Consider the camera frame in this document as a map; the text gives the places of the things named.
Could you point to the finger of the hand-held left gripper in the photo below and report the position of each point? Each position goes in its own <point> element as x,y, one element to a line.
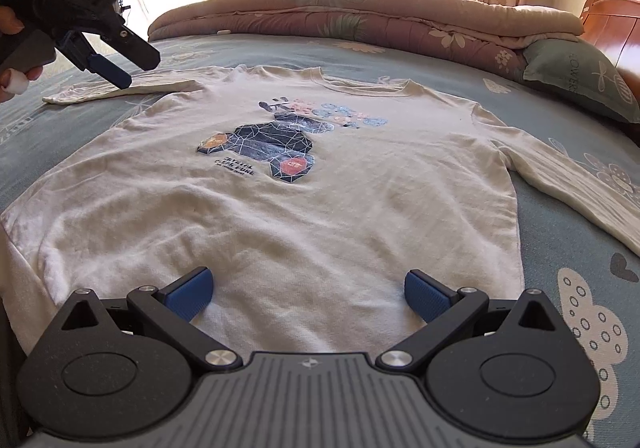
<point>137,51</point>
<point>112,71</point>

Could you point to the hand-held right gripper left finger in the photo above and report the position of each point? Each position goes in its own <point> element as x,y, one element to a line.
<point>192,295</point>

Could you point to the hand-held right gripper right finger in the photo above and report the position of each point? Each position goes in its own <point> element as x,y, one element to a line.
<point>425,298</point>

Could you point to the white long-sleeve printed shirt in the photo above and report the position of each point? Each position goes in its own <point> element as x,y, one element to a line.
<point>300,238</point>

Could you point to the person's left hand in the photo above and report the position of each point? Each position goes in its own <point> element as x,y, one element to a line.
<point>7,88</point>

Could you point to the folded pink floral quilt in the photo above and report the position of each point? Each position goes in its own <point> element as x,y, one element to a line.
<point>350,18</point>

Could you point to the teal flower-print pillow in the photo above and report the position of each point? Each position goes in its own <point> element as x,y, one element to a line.
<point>575,73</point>

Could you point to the wooden bed headboard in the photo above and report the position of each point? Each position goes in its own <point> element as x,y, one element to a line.
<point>610,23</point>

